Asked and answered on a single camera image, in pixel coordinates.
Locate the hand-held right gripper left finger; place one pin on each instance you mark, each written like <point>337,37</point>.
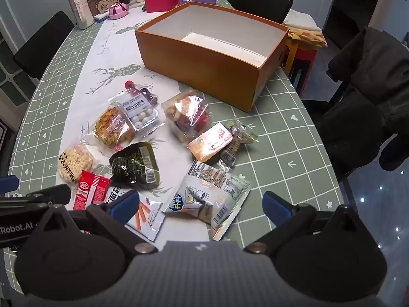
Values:
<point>123,204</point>

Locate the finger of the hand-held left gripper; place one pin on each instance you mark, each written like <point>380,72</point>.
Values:
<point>44,195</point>
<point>8,184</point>

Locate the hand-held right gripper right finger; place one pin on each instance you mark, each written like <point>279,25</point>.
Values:
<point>276,206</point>

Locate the white packet with orange sticks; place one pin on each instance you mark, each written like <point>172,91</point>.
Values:
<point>150,217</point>

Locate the small red snack packet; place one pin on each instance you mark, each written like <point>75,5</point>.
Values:
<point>91,188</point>

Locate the dark green snack packet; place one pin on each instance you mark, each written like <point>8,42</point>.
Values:
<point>134,166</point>

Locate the puffed rice cake packet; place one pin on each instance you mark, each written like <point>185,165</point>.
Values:
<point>76,163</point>

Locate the white green snack packet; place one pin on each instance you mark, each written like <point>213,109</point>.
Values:
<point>207,195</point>

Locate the green brown raisin packet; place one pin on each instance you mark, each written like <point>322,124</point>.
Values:
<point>235,144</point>

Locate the yellow crisp snack packet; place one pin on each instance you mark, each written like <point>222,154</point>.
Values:
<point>111,124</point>

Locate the white ball candy packet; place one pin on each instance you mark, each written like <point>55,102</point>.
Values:
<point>140,115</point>

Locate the orange sachet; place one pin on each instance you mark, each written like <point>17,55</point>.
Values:
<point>207,144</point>

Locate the clear mixed snack packet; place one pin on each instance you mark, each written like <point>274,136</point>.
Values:
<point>188,115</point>

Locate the small red drink bottle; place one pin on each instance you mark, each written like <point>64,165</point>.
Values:
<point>147,93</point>

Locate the orange cardboard box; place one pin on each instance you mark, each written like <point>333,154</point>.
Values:
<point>198,64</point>

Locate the dark jacket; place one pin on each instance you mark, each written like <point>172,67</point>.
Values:
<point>367,96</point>

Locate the red stool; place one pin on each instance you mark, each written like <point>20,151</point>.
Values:
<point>302,60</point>

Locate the white deer print table runner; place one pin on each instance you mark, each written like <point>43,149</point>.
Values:
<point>105,48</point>

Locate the folded yellow white cloths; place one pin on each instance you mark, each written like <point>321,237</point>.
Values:
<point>303,22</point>

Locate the blue white small packet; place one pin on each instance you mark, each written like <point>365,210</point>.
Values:
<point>100,17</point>

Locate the white water bottle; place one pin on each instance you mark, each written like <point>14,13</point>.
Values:
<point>81,9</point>

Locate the pink round case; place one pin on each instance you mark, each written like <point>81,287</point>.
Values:
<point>117,11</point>

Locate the wooden radio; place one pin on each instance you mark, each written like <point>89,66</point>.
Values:
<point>103,7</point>

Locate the brown wooden ornament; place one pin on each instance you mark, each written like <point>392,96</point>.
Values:
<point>90,0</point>

